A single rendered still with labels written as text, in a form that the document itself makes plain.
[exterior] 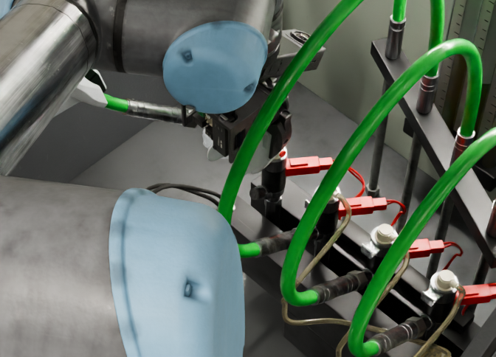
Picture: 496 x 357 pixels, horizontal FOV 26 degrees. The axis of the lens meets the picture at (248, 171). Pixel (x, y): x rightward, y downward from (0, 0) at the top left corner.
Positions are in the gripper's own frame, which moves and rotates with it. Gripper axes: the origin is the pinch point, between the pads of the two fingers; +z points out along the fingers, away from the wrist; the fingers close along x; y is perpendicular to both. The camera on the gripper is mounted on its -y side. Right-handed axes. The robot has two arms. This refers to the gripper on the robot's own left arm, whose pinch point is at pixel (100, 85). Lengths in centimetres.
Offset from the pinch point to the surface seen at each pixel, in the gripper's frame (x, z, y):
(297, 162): 0.6, 23.5, -5.9
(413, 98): -3.4, 30.6, -19.0
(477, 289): 19.4, 37.2, -13.9
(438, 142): 3.2, 32.4, -18.7
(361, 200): 6.6, 28.8, -9.1
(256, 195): 1.8, 22.3, -0.3
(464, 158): 26.0, 16.5, -25.8
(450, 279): 20.5, 32.5, -13.6
